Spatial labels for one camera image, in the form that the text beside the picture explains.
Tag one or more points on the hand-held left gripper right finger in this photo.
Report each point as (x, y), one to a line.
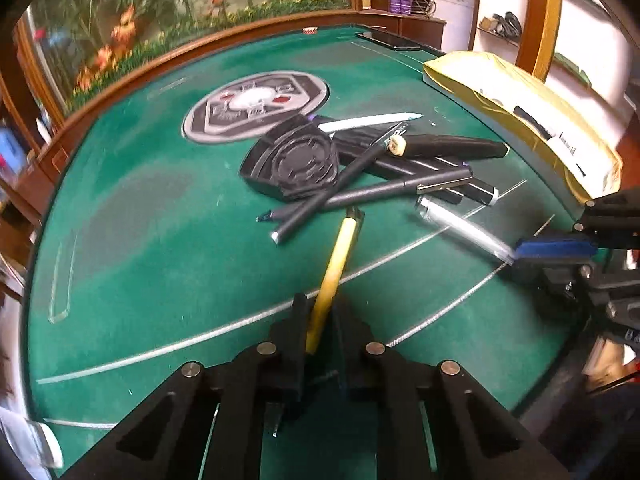
(350, 347)

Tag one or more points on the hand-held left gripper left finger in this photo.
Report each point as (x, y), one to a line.
(292, 342)

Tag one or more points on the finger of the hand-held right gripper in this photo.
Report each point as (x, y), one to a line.
(612, 220)
(552, 248)

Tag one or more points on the yellow pen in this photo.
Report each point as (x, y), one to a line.
(337, 265)

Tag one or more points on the clear plastic pen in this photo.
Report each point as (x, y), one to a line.
(460, 227)

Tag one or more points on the black marker white print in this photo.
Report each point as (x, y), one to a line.
(445, 180)

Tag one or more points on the yellow white bag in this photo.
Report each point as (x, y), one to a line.
(525, 110)

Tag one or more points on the thin black clip pen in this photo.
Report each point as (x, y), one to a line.
(385, 191)

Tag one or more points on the black pen ivory end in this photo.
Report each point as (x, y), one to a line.
(350, 177)

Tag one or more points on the black round plastic holder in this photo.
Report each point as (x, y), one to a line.
(300, 160)

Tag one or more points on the white pen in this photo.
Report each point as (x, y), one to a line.
(370, 122)

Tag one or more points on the thick black textured pen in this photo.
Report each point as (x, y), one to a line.
(455, 146)

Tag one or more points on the green flat pieces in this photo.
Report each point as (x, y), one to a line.
(572, 67)

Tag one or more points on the grey table control panel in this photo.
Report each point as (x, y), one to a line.
(255, 102)

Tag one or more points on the black smartphone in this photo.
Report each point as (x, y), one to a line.
(387, 41)

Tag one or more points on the low wooden cabinet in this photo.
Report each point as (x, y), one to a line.
(405, 27)

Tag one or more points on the wooden shelf cabinet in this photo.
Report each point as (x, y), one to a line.
(20, 175)

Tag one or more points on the artificial flower display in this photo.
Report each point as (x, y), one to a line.
(175, 25)

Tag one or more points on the wall shelf with tools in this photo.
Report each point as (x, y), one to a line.
(502, 25)

